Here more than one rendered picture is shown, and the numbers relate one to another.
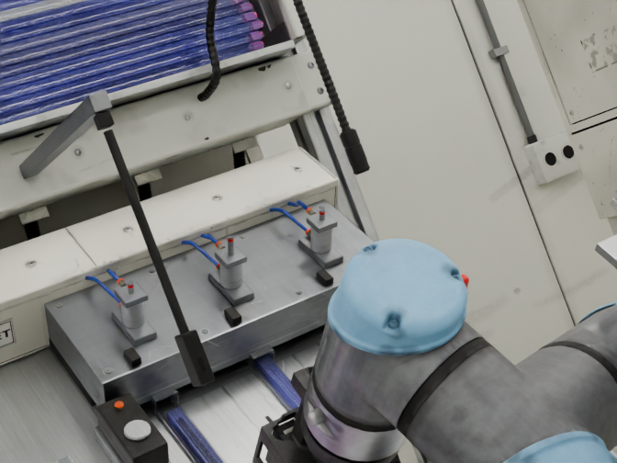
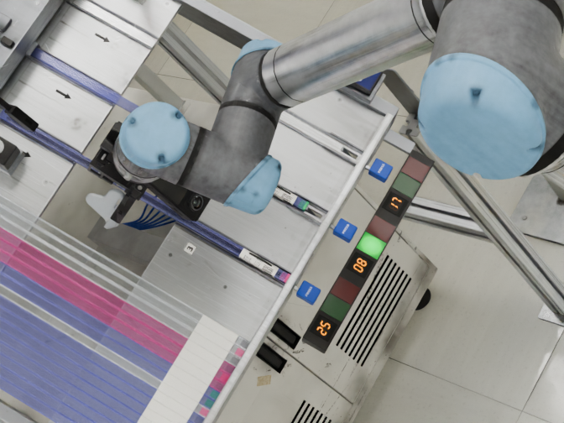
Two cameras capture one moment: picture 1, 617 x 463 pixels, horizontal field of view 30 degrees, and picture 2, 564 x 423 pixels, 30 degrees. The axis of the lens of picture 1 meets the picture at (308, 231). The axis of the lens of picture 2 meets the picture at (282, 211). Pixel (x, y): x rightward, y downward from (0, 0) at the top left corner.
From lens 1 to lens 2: 0.72 m
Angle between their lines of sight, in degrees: 40
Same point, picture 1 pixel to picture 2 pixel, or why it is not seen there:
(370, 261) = (137, 131)
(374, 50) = not seen: outside the picture
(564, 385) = (244, 138)
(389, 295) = (154, 146)
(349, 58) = not seen: outside the picture
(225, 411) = (30, 96)
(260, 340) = (28, 43)
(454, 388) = (198, 169)
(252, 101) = not seen: outside the picture
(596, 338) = (248, 92)
